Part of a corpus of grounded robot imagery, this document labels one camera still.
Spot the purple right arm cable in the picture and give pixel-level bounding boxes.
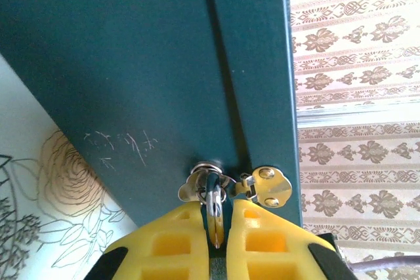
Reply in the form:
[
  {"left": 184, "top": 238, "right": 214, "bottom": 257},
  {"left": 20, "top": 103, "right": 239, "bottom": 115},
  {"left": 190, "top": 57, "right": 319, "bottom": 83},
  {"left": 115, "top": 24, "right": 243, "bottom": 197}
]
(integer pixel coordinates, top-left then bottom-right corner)
[{"left": 346, "top": 254, "right": 420, "bottom": 274}]

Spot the silver hasp hinged plate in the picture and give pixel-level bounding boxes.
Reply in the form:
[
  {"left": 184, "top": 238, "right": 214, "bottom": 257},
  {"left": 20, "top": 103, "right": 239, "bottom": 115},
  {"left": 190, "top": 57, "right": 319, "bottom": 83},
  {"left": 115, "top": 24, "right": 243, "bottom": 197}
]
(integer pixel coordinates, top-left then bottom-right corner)
[{"left": 233, "top": 165, "right": 293, "bottom": 209}]

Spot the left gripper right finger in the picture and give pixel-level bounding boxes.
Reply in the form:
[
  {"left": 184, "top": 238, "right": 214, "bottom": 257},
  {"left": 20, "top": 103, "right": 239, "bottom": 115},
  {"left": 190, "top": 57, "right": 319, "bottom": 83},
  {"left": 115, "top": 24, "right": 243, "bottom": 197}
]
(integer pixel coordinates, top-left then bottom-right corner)
[{"left": 225, "top": 197, "right": 359, "bottom": 280}]

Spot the aluminium frame post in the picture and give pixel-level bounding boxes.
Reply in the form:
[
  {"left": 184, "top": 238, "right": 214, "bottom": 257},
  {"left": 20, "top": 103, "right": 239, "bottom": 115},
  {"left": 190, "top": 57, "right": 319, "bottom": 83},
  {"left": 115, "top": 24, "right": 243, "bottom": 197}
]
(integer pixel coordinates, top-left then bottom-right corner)
[{"left": 297, "top": 104, "right": 420, "bottom": 127}]

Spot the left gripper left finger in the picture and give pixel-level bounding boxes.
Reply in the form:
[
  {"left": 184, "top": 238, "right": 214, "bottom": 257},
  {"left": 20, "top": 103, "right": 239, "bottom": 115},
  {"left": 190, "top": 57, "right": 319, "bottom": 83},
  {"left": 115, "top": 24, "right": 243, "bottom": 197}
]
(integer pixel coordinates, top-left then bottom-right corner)
[{"left": 84, "top": 201, "right": 211, "bottom": 280}]

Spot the teal starry night box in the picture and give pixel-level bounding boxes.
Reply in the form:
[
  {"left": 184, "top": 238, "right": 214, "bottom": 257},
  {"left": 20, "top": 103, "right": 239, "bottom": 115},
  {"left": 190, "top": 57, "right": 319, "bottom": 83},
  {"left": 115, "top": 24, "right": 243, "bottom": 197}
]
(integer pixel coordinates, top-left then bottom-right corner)
[{"left": 0, "top": 0, "right": 303, "bottom": 228}]

